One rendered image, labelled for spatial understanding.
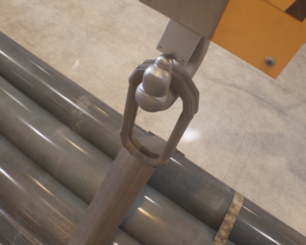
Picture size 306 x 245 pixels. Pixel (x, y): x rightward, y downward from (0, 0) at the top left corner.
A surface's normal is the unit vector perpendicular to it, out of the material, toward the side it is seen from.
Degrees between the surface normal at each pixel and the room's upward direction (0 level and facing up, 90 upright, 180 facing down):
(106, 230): 52
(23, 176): 11
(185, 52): 63
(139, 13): 0
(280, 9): 90
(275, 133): 0
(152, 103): 70
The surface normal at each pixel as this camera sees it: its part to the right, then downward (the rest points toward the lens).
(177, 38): -0.36, 0.30
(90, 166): 0.18, -0.52
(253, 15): -0.52, 0.62
